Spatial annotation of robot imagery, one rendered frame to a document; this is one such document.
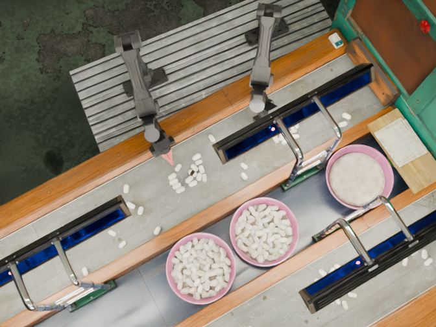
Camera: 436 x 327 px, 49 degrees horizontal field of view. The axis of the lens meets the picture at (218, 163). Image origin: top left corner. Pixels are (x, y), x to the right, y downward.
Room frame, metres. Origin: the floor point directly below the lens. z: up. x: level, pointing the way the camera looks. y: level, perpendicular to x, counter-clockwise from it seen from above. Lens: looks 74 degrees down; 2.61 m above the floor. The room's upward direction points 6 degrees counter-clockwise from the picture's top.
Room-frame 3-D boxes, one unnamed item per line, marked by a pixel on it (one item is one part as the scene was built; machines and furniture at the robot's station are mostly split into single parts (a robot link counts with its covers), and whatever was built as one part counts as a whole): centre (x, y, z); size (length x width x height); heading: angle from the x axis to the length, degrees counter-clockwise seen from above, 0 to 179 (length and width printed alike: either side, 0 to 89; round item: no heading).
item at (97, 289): (0.14, 0.58, 0.90); 0.20 x 0.19 x 0.45; 113
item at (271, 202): (0.23, -0.15, 0.72); 0.27 x 0.27 x 0.10
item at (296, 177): (0.52, -0.31, 0.90); 0.20 x 0.19 x 0.45; 113
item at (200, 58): (0.82, -0.08, 0.65); 1.20 x 0.90 x 0.04; 108
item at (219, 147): (0.60, -0.29, 1.08); 0.62 x 0.08 x 0.07; 113
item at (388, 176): (0.41, -0.55, 0.72); 0.27 x 0.27 x 0.10
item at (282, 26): (1.15, -0.29, 0.71); 0.20 x 0.07 x 0.08; 108
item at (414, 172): (0.49, -0.75, 0.77); 0.33 x 0.15 x 0.01; 23
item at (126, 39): (0.95, 0.28, 0.92); 0.07 x 0.06 x 0.33; 99
